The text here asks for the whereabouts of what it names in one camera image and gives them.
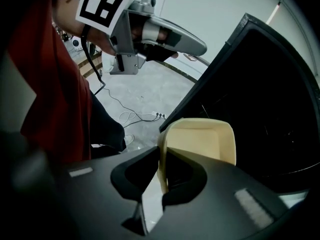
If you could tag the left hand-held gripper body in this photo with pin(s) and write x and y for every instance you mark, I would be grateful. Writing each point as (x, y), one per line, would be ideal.
(125, 34)

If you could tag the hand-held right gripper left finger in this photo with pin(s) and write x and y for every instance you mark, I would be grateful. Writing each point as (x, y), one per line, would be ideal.
(135, 179)

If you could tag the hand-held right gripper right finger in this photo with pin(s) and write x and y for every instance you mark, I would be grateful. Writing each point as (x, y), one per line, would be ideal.
(185, 181)

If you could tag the cream plastic tray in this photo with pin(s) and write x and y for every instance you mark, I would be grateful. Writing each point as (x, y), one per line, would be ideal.
(197, 139)

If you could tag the person's left forearm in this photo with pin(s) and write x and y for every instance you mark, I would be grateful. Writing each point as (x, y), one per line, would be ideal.
(97, 39)

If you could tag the person's left hand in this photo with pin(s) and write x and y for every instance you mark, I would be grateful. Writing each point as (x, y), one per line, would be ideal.
(160, 56)

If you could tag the white bag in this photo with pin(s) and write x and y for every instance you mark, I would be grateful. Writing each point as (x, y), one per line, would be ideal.
(108, 61)

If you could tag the person's white shoe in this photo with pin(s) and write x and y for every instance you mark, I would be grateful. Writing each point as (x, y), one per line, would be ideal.
(129, 139)

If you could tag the white speaker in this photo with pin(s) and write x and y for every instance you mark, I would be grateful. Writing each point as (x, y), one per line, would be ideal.
(76, 44)

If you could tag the wooden platform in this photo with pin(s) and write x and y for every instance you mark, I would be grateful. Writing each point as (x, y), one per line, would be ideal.
(88, 69)

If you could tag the white power strip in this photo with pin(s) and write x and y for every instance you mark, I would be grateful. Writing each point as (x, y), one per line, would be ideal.
(158, 114)

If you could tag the person's red shirt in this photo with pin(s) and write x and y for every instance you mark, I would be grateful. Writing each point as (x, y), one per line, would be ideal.
(55, 84)

